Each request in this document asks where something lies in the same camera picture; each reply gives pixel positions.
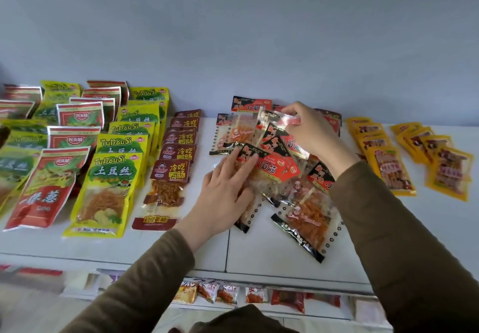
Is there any red foil snack packet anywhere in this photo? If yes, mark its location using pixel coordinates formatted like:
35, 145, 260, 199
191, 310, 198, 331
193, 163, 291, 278
3, 84, 44, 103
3, 146, 91, 232
0, 99, 36, 120
47, 126, 102, 149
56, 101, 105, 127

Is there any black red noodle snack packet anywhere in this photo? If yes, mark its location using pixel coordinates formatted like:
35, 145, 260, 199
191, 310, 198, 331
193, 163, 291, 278
234, 143, 300, 234
256, 107, 310, 160

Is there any white purple snack packet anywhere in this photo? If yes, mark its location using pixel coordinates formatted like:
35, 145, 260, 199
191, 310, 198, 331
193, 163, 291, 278
99, 273, 122, 289

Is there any stack of maroon snacks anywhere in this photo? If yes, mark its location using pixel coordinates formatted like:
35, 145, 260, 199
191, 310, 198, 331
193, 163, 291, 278
316, 108, 342, 137

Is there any row of white red snacks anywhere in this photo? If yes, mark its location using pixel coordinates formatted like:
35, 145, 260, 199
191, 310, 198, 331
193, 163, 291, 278
197, 282, 268, 306

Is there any row of dark red snacks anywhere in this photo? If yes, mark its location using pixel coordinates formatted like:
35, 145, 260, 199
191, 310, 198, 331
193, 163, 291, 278
270, 290, 342, 314

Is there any person's left forearm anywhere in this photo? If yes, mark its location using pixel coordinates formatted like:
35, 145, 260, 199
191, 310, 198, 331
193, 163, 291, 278
59, 228, 196, 333

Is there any yellow green snack packet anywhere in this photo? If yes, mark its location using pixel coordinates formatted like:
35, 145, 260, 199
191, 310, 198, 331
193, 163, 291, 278
62, 152, 143, 239
43, 91, 81, 103
4, 131, 48, 150
108, 120, 155, 137
0, 146, 40, 217
31, 101, 60, 126
40, 80, 82, 94
0, 119, 48, 134

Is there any row of orange noodle snacks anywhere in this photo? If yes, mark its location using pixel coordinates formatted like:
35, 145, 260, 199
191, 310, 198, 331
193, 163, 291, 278
173, 282, 198, 304

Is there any person's left hand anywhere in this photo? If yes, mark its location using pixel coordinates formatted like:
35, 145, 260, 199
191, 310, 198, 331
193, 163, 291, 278
174, 147, 259, 253

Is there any red plastic basket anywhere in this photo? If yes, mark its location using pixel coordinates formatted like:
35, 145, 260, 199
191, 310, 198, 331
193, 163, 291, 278
0, 264, 62, 277

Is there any pile of black red snacks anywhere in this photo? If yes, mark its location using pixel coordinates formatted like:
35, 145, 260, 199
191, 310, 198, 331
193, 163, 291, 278
209, 96, 343, 264

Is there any row of orange clear snacks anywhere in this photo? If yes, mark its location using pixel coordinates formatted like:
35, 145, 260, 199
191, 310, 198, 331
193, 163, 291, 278
359, 122, 474, 202

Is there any person's right forearm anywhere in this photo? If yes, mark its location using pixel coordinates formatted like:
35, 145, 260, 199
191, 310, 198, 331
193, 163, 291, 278
328, 161, 479, 333

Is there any white metal shelf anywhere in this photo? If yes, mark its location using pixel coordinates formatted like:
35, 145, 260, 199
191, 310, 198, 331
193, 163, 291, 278
0, 0, 479, 333

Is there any person's right hand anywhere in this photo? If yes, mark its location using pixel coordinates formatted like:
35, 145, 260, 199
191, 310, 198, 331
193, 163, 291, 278
280, 101, 360, 180

